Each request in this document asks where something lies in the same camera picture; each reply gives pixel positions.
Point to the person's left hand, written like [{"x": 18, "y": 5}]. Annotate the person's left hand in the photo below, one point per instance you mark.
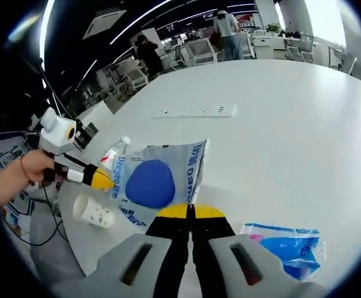
[{"x": 39, "y": 164}]

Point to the blue plastic tissue packet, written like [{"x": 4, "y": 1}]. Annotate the blue plastic tissue packet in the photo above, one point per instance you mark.
[{"x": 292, "y": 248}]

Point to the grey mesh office chair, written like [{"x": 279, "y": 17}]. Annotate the grey mesh office chair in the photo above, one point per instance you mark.
[{"x": 298, "y": 48}]

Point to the narrow bright window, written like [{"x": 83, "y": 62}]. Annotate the narrow bright window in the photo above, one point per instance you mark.
[{"x": 326, "y": 21}]

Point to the white frame chair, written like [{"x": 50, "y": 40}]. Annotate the white frame chair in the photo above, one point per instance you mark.
[{"x": 200, "y": 52}]

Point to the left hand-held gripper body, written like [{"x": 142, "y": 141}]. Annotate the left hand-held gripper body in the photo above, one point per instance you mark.
[{"x": 56, "y": 133}]

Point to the metal frame desk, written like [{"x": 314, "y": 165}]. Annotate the metal frame desk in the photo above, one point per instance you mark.
[{"x": 341, "y": 60}]

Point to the printed paper cup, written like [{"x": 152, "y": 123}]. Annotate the printed paper cup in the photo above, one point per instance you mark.
[{"x": 93, "y": 211}]

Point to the green potted plant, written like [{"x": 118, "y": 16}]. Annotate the green potted plant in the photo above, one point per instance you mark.
[{"x": 273, "y": 27}]

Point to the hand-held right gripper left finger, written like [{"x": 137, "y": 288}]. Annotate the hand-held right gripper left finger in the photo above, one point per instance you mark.
[{"x": 168, "y": 248}]

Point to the grey packet with blue disc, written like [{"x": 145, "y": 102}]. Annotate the grey packet with blue disc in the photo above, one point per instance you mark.
[{"x": 149, "y": 183}]

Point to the plastic bottle red label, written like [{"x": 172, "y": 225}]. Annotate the plastic bottle red label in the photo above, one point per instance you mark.
[{"x": 115, "y": 152}]

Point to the white table socket panel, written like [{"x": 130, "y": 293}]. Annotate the white table socket panel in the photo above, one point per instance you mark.
[{"x": 196, "y": 112}]

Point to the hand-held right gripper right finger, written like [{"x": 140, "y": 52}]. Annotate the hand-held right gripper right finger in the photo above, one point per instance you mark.
[{"x": 211, "y": 248}]

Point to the ceiling air conditioner unit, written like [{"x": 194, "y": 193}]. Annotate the ceiling air conditioner unit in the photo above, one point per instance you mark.
[{"x": 104, "y": 24}]

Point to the white table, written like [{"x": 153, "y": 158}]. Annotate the white table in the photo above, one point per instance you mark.
[{"x": 276, "y": 139}]

